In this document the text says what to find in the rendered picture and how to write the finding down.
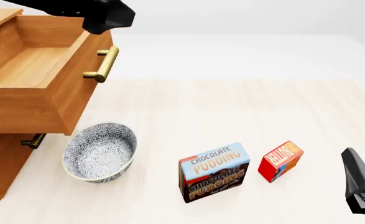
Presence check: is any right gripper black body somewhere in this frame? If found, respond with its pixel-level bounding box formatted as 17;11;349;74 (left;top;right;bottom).
345;187;365;217

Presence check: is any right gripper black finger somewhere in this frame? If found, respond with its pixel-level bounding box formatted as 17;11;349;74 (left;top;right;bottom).
341;147;365;196

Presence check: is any red butter box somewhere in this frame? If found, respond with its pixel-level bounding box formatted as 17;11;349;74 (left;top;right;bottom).
257;140;305;184

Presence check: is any wooden drawer, open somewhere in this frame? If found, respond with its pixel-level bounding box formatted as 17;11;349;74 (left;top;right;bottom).
0;14;114;136

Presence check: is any wooden cabinet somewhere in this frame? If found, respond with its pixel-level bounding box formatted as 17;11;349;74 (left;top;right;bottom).
0;8;37;202

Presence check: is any chocolate pudding box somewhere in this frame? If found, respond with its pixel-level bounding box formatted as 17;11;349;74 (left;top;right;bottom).
178;142;252;204

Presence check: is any patterned grey white bowl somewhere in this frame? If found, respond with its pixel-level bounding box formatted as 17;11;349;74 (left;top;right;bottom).
62;122;139;184

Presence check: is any long brass drawer handle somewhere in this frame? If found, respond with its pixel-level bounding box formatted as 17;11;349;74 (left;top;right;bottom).
82;45;120;84

